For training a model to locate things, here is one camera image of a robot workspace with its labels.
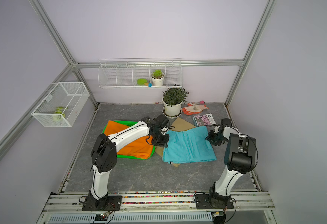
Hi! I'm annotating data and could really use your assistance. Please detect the orange pants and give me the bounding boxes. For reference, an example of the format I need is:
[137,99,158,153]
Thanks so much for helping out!
[103,120,155,160]

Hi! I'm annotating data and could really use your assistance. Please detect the green plastic basket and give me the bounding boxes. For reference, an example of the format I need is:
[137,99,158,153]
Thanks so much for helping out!
[101,120,156,160]

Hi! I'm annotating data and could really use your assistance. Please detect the tan pants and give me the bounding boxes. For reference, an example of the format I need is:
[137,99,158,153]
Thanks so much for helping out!
[155,118,196,158]

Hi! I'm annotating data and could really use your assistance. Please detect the teal pants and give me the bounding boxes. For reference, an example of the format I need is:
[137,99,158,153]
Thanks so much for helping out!
[162,127,217,164]

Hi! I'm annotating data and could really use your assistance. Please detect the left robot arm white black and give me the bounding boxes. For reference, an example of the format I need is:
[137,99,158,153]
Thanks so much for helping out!
[85,114,170,209]

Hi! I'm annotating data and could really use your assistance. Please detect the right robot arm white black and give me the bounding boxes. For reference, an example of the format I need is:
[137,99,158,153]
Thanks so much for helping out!
[206,118,258,208]

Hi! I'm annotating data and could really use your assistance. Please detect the green item in side basket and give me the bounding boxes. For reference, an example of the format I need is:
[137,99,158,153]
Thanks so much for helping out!
[52,106,68,121]

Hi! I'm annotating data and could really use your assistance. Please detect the flower seed packet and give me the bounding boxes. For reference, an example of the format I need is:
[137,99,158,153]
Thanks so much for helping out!
[192,113,216,127]

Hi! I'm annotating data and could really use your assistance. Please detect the orange white work gloves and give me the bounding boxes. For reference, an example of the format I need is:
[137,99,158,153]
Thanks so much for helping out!
[182,103,208,115]

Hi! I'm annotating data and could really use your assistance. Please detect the large potted plant white pot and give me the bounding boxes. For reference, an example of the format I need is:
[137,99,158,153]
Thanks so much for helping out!
[162,87,189,117]

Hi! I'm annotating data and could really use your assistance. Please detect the green toy shovel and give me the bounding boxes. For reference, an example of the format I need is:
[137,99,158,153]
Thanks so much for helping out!
[137,78,152,87]

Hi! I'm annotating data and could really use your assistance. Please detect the small potted plant white pot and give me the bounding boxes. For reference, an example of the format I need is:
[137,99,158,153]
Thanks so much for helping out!
[151,70,165,86]

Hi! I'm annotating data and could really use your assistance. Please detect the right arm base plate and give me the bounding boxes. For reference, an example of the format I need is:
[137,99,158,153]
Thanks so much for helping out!
[193,192,234,210]

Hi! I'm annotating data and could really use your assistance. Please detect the white wire wall shelf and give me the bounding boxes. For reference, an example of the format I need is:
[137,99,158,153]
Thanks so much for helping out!
[98,58,183,89]

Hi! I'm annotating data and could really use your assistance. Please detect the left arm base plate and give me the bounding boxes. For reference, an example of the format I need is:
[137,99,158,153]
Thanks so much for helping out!
[82,196,122,211]

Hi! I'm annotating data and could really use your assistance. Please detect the white wire side basket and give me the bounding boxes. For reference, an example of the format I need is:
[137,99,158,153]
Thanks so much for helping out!
[32,82,89,127]

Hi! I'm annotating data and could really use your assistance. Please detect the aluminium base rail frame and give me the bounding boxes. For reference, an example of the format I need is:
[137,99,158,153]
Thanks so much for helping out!
[37,190,279,224]

